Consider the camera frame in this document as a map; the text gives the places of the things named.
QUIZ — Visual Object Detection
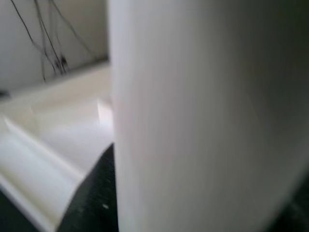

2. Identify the black tablecloth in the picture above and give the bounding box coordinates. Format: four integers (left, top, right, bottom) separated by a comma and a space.
0, 187, 53, 232

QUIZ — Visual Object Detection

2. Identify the white plastic table leg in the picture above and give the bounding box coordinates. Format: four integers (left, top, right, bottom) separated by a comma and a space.
108, 0, 309, 232

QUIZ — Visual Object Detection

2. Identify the black wall cable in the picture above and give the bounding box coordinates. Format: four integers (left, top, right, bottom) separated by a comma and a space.
11, 0, 70, 83
52, 0, 94, 57

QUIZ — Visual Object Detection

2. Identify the white plastic table top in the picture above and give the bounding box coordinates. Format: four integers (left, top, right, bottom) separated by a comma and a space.
0, 60, 116, 232

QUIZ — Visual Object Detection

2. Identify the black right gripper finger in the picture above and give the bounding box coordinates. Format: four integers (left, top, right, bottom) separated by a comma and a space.
56, 142, 119, 232

